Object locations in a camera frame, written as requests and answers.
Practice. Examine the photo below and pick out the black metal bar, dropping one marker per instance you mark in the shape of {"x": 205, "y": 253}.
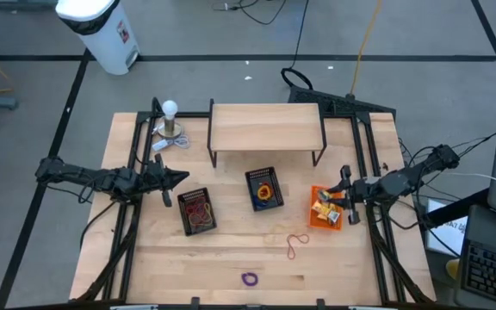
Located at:
{"x": 446, "y": 215}

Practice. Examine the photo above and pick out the yellow round object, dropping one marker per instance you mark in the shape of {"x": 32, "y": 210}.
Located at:
{"x": 451, "y": 269}

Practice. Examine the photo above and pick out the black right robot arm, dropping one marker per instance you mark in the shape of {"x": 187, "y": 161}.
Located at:
{"x": 407, "y": 178}

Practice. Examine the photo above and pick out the white bulb brass lamp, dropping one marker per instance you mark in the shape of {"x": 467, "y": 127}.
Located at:
{"x": 170, "y": 108}

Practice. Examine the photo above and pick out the black plastic mesh basket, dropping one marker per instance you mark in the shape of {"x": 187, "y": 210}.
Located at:
{"x": 261, "y": 174}
{"x": 196, "y": 230}

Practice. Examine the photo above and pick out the white trash bin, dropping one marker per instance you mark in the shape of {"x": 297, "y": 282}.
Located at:
{"x": 101, "y": 34}

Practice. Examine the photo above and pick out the grey laptop black keyboard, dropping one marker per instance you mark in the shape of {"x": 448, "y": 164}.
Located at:
{"x": 493, "y": 275}

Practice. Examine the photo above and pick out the grey floor strip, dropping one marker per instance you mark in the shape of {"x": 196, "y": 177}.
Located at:
{"x": 24, "y": 4}

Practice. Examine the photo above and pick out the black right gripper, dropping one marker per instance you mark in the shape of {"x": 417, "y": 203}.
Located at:
{"x": 364, "y": 189}

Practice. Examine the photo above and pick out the black aluminium table frame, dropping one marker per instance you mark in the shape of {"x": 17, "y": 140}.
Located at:
{"x": 192, "y": 114}

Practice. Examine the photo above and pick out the brown rubber band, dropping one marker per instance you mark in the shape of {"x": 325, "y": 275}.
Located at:
{"x": 291, "y": 254}

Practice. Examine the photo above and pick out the black table clamp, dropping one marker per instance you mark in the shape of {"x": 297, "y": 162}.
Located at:
{"x": 320, "y": 304}
{"x": 195, "y": 302}

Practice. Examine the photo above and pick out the white paper sign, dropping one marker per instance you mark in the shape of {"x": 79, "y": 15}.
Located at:
{"x": 450, "y": 237}

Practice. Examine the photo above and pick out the wooden shelf riser black legs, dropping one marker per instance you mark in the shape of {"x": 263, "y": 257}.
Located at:
{"x": 265, "y": 127}

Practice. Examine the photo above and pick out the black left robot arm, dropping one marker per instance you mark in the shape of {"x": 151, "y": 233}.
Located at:
{"x": 80, "y": 176}

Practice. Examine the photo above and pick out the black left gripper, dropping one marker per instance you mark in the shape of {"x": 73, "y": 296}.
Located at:
{"x": 153, "y": 181}

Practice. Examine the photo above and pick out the orange plastic mesh basket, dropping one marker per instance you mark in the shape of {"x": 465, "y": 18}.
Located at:
{"x": 321, "y": 225}

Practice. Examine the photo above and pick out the pink coil wristband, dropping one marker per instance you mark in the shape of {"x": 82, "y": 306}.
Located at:
{"x": 194, "y": 206}

